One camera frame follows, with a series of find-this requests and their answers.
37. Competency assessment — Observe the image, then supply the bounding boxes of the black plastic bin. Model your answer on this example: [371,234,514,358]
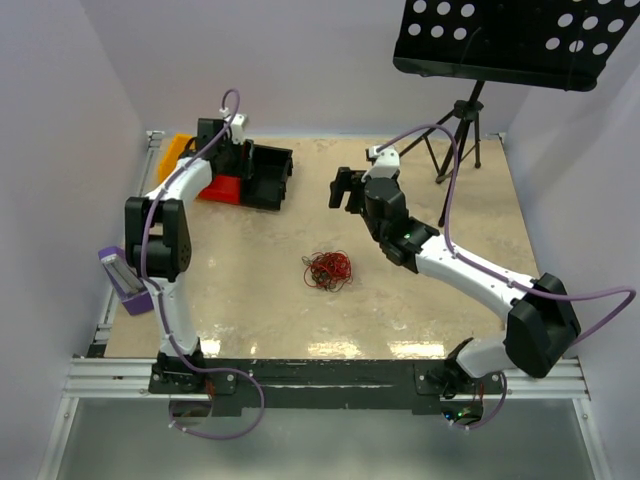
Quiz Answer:
[240,145,293,211]

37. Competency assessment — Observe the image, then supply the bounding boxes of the red plastic bin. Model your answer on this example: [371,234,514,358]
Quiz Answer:
[198,175,243,205]

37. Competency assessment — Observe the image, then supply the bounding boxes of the yellow plastic bin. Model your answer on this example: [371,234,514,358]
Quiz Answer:
[156,133,192,184]

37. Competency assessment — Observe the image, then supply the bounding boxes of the red and black cables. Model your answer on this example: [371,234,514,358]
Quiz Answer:
[301,250,355,293]

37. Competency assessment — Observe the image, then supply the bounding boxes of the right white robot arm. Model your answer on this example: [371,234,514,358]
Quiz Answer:
[329,167,581,398]

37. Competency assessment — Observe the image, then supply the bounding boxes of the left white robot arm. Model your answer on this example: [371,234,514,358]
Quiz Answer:
[125,115,253,395]

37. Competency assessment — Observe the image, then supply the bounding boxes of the purple box with metal insert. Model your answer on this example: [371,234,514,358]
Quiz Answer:
[98,246,153,316]

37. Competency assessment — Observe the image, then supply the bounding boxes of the black music stand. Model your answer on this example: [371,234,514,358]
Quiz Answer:
[391,0,636,227]

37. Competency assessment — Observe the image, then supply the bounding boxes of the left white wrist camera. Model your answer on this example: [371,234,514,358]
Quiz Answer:
[223,112,249,145]

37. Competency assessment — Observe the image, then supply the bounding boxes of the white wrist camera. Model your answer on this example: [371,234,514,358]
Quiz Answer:
[364,145,400,178]
[223,112,249,145]

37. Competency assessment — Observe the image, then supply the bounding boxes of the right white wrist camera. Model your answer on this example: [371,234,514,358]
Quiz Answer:
[364,145,400,178]

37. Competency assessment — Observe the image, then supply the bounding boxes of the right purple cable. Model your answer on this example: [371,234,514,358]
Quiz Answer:
[379,123,637,431]

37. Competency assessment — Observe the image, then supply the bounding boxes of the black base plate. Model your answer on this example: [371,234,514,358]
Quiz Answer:
[148,354,501,416]

